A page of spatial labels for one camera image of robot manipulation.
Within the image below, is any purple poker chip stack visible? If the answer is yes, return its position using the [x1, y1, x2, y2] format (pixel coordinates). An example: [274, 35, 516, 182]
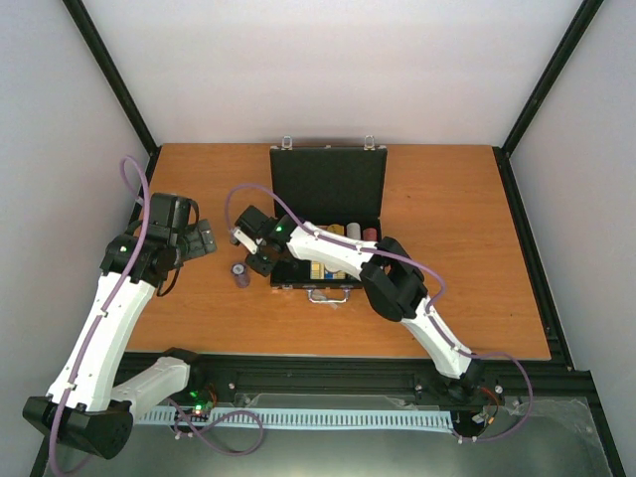
[231, 262, 250, 288]

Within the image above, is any blue playing card deck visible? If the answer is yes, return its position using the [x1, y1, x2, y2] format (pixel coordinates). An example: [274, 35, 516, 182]
[309, 261, 347, 281]

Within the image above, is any orange blind button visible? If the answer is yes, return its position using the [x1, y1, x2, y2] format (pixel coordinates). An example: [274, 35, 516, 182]
[326, 224, 345, 236]

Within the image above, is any white poker chip stack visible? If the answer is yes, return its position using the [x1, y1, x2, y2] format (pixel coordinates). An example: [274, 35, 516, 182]
[346, 223, 362, 240]

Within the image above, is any black poker set case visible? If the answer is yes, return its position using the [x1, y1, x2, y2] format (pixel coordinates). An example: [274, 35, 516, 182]
[269, 136, 388, 307]

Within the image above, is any red poker chip stack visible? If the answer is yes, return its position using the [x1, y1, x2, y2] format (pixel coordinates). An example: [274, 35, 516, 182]
[363, 228, 378, 241]

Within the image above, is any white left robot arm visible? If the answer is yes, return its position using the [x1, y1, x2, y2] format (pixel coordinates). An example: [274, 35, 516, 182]
[23, 193, 216, 459]

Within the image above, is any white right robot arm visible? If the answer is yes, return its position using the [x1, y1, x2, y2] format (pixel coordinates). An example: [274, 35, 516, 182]
[230, 206, 483, 403]

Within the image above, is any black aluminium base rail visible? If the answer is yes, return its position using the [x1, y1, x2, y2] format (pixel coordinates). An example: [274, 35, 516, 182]
[64, 352, 597, 411]

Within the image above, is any light blue cable duct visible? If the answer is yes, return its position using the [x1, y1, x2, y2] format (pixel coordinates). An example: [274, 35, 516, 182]
[131, 402, 454, 432]

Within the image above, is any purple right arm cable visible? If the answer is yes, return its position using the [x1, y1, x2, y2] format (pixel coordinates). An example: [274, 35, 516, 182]
[225, 183, 534, 444]

